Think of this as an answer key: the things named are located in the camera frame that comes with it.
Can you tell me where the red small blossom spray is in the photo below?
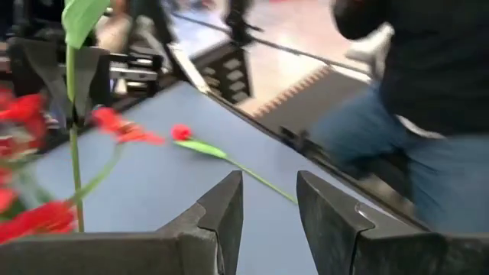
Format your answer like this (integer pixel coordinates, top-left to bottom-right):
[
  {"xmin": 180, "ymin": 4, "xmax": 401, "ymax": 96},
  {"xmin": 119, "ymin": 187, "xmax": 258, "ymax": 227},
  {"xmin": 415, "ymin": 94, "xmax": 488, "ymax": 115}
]
[{"xmin": 66, "ymin": 106, "xmax": 166, "ymax": 205}]

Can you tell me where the black mat orange toothed edge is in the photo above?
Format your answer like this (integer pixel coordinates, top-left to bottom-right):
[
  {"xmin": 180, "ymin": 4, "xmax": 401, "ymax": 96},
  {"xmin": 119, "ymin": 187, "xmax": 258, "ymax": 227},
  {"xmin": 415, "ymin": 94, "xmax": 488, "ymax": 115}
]
[{"xmin": 238, "ymin": 64, "xmax": 371, "ymax": 137}]

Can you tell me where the black perforated frame bracket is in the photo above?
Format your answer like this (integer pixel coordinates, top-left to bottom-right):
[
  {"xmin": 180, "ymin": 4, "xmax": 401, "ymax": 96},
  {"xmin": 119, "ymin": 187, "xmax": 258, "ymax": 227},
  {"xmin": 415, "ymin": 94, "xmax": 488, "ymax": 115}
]
[{"xmin": 193, "ymin": 40, "xmax": 254, "ymax": 105}]

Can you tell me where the red tulip green stem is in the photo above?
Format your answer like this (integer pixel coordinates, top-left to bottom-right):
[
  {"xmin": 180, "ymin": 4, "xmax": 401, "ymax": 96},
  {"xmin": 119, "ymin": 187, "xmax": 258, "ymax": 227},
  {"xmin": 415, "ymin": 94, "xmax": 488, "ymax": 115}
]
[{"xmin": 170, "ymin": 124, "xmax": 300, "ymax": 205}]

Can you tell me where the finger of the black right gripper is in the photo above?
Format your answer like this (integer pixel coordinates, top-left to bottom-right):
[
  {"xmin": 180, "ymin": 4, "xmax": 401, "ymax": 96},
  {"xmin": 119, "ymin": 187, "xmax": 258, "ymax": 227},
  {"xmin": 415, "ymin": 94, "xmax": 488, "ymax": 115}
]
[
  {"xmin": 74, "ymin": 47, "xmax": 111, "ymax": 119},
  {"xmin": 21, "ymin": 39, "xmax": 70, "ymax": 120}
]

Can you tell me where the black table frame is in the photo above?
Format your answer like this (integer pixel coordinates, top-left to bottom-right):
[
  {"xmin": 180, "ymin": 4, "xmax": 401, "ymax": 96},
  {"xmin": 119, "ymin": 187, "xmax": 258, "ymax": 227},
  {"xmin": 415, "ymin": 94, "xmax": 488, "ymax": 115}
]
[{"xmin": 110, "ymin": 76, "xmax": 432, "ymax": 230}]

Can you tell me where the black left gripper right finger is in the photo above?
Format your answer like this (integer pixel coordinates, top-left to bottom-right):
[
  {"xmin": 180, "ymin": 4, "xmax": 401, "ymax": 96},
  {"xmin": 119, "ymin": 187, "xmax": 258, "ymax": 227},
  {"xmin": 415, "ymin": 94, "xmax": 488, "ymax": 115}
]
[{"xmin": 296, "ymin": 170, "xmax": 489, "ymax": 275}]

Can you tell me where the white tulip green stem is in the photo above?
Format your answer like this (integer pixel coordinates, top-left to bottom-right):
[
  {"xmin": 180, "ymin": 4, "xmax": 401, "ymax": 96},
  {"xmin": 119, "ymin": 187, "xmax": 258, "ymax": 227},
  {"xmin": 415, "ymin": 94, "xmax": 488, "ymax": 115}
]
[{"xmin": 60, "ymin": 0, "xmax": 112, "ymax": 234}]

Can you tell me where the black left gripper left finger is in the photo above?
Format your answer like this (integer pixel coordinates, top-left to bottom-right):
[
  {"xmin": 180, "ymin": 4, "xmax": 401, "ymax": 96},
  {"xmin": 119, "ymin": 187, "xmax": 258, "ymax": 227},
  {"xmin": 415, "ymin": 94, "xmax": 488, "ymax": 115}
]
[{"xmin": 0, "ymin": 170, "xmax": 245, "ymax": 275}]

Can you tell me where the grass bunch with red flowers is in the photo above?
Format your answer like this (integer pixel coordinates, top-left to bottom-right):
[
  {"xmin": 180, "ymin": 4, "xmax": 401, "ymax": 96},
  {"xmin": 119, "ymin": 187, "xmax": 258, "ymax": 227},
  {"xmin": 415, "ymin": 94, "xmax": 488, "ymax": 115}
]
[{"xmin": 0, "ymin": 87, "xmax": 77, "ymax": 245}]

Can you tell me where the black frame post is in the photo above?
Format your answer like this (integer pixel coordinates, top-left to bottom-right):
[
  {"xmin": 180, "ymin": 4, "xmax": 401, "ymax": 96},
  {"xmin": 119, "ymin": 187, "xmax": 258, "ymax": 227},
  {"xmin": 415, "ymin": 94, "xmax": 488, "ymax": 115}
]
[{"xmin": 223, "ymin": 0, "xmax": 264, "ymax": 45}]

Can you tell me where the white metal bracket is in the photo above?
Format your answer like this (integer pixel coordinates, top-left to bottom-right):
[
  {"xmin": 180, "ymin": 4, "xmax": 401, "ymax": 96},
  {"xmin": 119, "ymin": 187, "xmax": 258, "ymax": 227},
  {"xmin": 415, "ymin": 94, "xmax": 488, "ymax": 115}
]
[{"xmin": 167, "ymin": 41, "xmax": 212, "ymax": 95}]

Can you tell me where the black floor cable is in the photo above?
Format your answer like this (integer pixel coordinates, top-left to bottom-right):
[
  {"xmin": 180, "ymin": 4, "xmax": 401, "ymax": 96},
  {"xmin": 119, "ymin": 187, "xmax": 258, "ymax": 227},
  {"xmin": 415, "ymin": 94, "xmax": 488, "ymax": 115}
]
[{"xmin": 171, "ymin": 11, "xmax": 370, "ymax": 76}]

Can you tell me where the person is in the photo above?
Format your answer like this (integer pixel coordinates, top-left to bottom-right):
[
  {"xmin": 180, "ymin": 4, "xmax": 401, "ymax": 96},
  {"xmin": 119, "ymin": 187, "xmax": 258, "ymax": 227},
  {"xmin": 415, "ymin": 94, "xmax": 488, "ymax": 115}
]
[{"xmin": 309, "ymin": 0, "xmax": 489, "ymax": 234}]

